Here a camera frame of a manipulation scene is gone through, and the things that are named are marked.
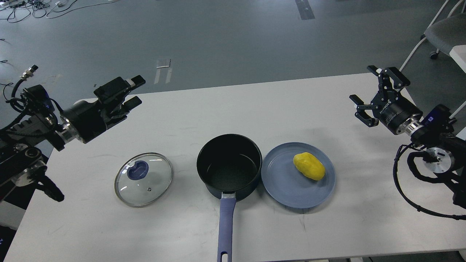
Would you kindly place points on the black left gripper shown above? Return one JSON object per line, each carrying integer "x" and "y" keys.
{"x": 87, "y": 120}

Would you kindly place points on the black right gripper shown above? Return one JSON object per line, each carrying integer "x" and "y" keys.
{"x": 389, "y": 107}

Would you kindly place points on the glass lid with blue knob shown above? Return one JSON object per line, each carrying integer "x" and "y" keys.
{"x": 143, "y": 179}

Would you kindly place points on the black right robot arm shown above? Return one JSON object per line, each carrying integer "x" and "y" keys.
{"x": 436, "y": 152}

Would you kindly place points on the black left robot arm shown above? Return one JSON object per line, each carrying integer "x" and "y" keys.
{"x": 41, "y": 118}

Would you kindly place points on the grey office chair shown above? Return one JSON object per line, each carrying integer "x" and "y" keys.
{"x": 437, "y": 77}

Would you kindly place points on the blue plate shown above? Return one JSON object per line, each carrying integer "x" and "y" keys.
{"x": 287, "y": 185}

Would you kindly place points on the dark blue saucepan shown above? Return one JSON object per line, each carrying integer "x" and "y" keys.
{"x": 230, "y": 167}

